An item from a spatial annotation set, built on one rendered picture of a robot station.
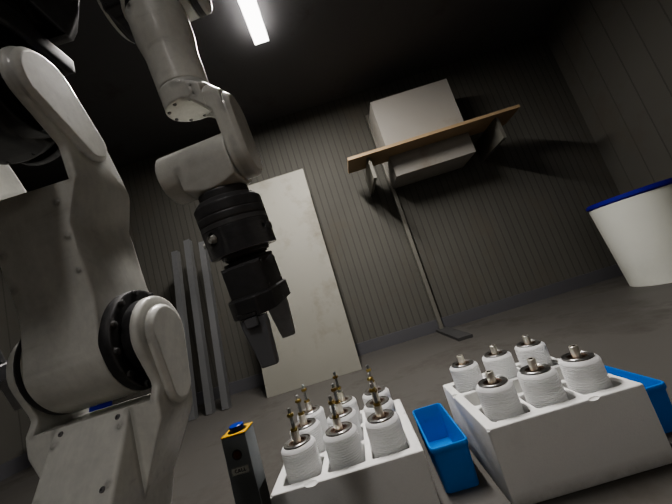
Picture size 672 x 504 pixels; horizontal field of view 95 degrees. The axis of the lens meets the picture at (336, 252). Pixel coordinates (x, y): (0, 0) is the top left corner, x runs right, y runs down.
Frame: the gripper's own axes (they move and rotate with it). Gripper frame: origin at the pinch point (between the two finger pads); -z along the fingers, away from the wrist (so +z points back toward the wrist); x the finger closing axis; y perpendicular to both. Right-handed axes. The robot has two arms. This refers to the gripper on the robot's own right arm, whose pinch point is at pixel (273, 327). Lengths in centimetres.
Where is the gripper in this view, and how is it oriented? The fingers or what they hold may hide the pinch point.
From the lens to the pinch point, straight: 43.7
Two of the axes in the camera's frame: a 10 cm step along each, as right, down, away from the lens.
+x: 0.5, -0.5, 10.0
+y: -9.4, 3.4, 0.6
